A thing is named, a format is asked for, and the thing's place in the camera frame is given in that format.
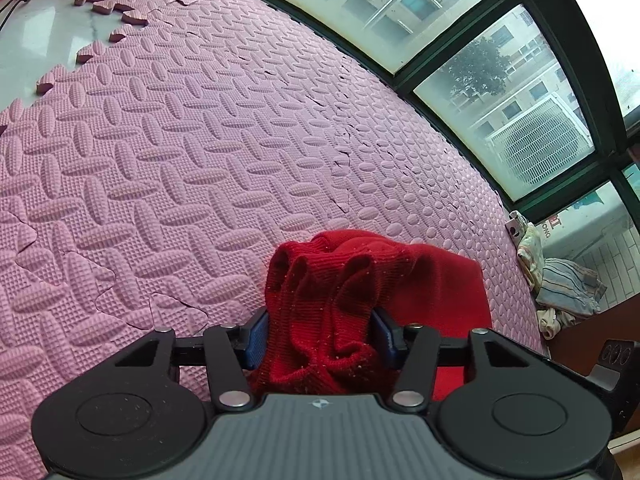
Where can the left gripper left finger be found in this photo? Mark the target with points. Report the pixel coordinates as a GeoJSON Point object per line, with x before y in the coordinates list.
{"type": "Point", "coordinates": [230, 352]}

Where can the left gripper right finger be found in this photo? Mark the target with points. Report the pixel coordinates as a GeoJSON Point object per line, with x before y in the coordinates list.
{"type": "Point", "coordinates": [413, 351]}

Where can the red knit sweater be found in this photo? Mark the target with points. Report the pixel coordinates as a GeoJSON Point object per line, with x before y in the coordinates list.
{"type": "Point", "coordinates": [320, 296]}

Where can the cream cloth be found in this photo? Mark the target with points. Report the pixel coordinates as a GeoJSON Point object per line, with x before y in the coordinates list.
{"type": "Point", "coordinates": [552, 321]}

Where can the blue striped folded cloth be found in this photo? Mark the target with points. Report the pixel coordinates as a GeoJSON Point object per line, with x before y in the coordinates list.
{"type": "Point", "coordinates": [570, 287]}

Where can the yellow striped folded cloth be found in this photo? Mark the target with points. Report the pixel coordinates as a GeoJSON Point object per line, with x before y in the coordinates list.
{"type": "Point", "coordinates": [531, 258]}

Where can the spotted white cloth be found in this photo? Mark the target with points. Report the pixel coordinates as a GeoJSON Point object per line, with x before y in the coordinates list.
{"type": "Point", "coordinates": [516, 226]}

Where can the pink foam floor mat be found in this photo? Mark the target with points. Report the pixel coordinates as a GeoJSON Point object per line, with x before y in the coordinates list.
{"type": "Point", "coordinates": [148, 173]}

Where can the loose pink foam pieces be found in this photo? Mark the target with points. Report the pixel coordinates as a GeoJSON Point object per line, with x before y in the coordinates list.
{"type": "Point", "coordinates": [128, 14]}

